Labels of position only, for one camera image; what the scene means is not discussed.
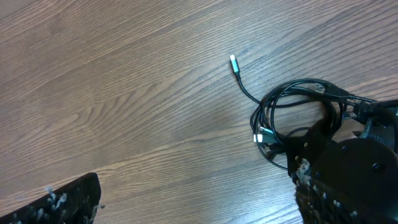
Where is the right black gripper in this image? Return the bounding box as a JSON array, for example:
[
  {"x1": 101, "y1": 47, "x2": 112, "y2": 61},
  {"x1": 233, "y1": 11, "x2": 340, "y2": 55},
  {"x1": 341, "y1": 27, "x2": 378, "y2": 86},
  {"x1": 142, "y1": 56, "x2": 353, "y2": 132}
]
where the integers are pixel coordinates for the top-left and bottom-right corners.
[{"x1": 285, "y1": 100, "x2": 397, "y2": 223}]

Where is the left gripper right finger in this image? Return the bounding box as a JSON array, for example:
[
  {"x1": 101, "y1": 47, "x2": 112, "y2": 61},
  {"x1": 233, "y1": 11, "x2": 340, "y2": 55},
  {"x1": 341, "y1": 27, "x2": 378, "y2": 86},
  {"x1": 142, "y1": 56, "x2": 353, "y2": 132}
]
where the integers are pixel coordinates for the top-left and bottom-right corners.
[{"x1": 292, "y1": 159, "x2": 358, "y2": 224}]

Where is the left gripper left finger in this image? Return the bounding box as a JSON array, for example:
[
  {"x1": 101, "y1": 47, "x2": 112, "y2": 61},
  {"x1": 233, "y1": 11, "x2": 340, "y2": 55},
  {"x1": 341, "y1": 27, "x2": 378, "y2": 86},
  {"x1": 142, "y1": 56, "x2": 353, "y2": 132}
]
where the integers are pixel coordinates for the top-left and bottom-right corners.
[{"x1": 1, "y1": 172, "x2": 101, "y2": 224}]

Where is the black micro usb cable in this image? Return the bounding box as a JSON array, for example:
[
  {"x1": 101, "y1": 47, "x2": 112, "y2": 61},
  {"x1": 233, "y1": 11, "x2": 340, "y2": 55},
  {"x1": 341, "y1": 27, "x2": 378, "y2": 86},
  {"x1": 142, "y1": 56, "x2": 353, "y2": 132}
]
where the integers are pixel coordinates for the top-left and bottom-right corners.
[{"x1": 229, "y1": 54, "x2": 346, "y2": 162}]

